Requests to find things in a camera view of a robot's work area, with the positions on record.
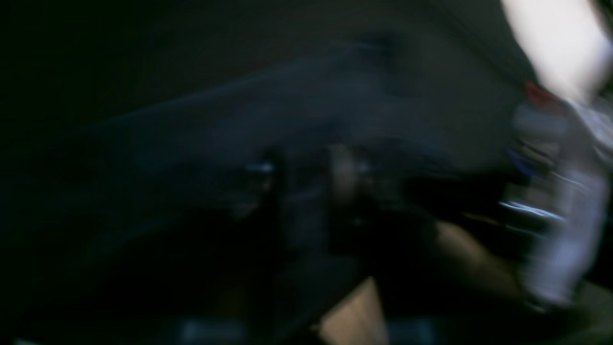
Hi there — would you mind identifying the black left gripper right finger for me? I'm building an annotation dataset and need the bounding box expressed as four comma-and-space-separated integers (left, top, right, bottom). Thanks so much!
330, 144, 373, 206

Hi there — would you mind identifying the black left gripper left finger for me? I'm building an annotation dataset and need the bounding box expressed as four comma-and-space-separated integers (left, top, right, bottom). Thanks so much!
239, 153, 283, 221

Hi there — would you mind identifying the dark grey T-shirt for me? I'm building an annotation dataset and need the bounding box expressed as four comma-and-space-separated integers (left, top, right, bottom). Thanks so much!
48, 43, 479, 345

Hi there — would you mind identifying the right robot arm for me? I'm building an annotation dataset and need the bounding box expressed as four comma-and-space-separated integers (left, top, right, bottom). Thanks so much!
500, 82, 612, 310

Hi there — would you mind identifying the white robot base right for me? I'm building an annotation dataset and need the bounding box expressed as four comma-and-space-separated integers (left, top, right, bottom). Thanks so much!
501, 0, 612, 101

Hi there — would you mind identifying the black table cloth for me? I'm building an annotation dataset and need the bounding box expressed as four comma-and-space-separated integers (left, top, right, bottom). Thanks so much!
1, 0, 538, 345

